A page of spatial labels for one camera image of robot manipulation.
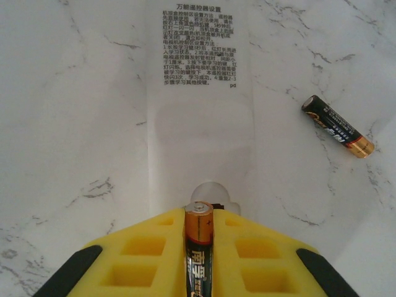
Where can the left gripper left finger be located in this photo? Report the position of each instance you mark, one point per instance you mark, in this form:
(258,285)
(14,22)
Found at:
(136,256)

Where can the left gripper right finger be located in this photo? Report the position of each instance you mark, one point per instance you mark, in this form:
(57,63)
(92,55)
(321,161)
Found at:
(263,263)

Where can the black gold AAA battery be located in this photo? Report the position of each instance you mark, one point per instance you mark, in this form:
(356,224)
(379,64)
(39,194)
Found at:
(337,125)
(198,247)

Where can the white remote control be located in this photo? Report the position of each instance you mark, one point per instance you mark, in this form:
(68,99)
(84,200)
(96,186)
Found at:
(201,123)

